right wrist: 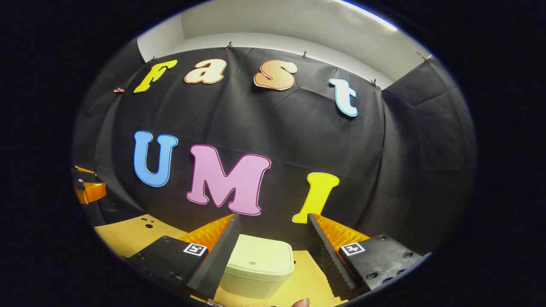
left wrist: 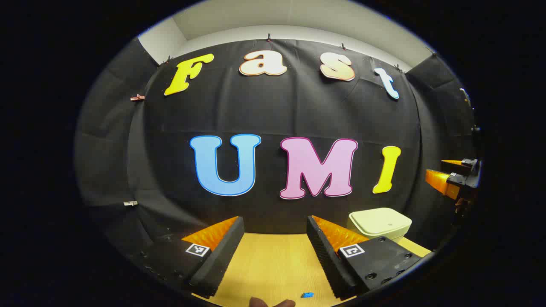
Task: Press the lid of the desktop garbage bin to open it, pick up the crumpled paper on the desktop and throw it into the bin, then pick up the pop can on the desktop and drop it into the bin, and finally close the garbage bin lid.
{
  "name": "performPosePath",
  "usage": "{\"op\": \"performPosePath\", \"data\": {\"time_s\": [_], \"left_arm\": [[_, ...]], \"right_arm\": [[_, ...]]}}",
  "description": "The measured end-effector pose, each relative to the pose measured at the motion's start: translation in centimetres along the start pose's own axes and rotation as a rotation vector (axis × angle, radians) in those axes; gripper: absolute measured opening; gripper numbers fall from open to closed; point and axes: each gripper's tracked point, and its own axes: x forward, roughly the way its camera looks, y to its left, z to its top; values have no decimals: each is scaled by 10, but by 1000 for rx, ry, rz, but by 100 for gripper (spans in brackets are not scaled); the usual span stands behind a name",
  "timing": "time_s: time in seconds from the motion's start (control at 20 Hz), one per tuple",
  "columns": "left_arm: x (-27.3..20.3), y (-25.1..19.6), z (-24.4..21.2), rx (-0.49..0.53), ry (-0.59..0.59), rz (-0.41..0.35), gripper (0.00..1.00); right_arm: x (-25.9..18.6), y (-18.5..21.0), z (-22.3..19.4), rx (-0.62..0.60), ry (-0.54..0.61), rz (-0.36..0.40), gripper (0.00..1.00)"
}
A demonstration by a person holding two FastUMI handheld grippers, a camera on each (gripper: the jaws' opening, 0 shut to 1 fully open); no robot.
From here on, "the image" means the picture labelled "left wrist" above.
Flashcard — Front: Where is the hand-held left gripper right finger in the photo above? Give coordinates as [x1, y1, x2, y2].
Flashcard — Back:
[306, 215, 424, 300]

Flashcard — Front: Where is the wooden desktop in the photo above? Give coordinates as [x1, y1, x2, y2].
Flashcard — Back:
[192, 232, 431, 307]

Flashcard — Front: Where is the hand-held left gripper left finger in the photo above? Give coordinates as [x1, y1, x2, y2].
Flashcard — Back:
[128, 216, 245, 298]

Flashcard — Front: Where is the pale green desktop garbage bin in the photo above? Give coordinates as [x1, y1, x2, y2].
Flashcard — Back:
[348, 208, 412, 243]

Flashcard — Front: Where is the black backdrop cloth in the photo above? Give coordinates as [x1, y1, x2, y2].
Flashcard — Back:
[75, 38, 478, 256]

